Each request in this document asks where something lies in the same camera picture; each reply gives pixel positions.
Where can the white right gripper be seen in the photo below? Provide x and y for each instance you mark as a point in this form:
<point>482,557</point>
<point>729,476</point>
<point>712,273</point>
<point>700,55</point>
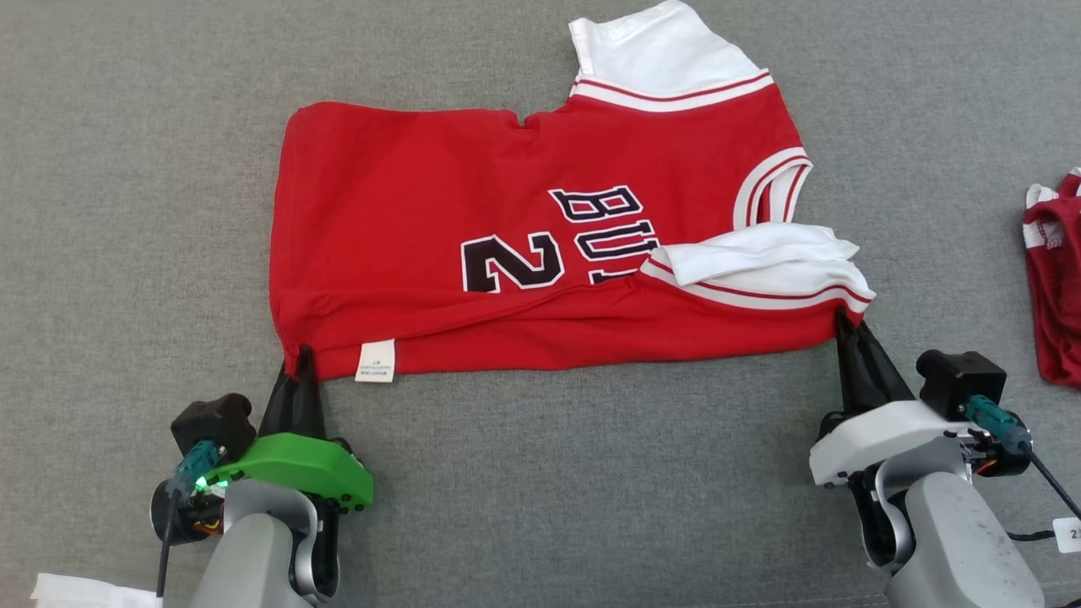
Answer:
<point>887,435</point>

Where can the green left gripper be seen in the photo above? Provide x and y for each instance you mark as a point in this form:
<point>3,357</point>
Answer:
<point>296,464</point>

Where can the red shorts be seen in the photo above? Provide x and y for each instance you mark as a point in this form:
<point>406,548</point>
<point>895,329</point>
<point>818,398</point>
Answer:
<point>1060,295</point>

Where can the red basketball jersey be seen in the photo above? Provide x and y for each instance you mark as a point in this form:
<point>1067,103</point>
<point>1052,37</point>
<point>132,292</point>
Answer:
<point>405,211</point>

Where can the white cloth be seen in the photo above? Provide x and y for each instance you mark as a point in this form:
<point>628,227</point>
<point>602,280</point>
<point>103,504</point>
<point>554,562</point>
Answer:
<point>84,593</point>

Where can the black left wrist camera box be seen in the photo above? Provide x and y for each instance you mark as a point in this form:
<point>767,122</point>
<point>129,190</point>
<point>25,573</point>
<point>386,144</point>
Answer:
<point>215,422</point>

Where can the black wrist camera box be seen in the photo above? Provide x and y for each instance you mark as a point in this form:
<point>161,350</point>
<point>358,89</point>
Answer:
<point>963,380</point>
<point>215,422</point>

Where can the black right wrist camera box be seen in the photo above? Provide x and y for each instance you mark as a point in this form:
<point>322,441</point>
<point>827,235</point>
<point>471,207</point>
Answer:
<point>963,380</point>

